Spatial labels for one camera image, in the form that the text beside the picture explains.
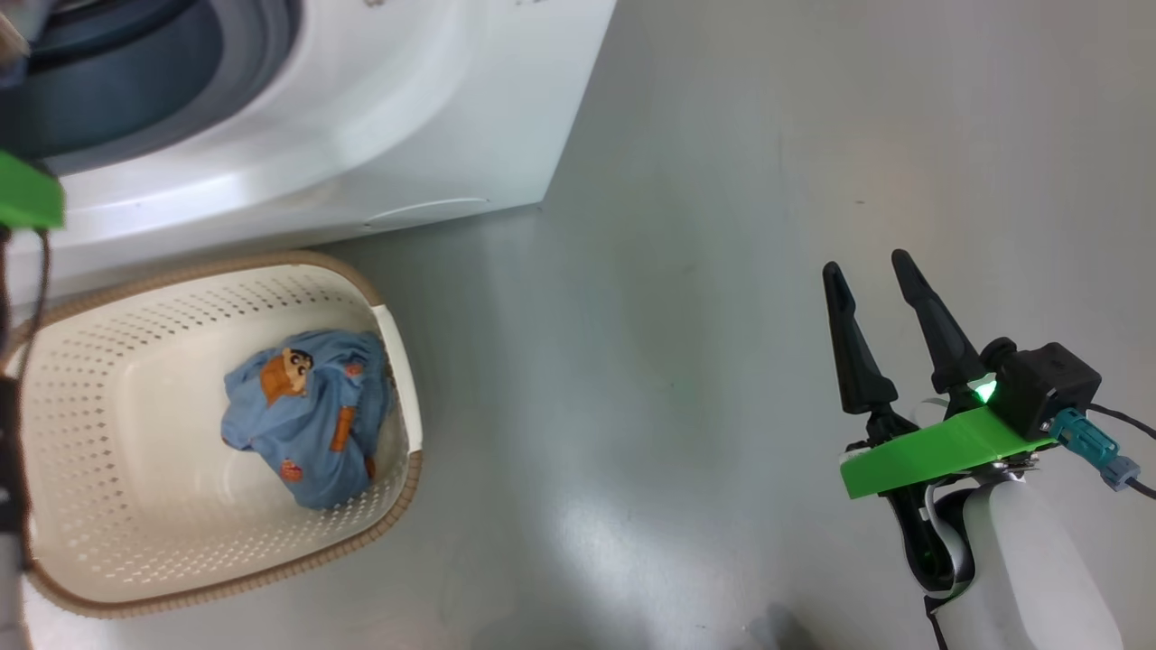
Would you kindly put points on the blue cartoon print garment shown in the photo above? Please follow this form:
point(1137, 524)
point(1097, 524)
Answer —
point(307, 433)

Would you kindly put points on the cream perforated basket brown rim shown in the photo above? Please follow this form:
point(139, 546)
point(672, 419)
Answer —
point(135, 469)

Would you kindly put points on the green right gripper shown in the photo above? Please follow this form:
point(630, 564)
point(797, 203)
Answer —
point(939, 451)

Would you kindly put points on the grey-blue rubber door gasket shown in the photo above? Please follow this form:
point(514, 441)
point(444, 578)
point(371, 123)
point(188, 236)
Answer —
point(108, 81)

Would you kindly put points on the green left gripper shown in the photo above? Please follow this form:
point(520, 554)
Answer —
point(27, 190)

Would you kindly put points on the round white filter cover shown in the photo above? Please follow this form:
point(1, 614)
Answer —
point(424, 213)

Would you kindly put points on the white front-load washing machine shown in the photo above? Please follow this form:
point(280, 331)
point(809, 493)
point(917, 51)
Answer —
point(406, 108)

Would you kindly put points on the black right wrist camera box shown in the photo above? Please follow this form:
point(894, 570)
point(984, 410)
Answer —
point(1048, 384)

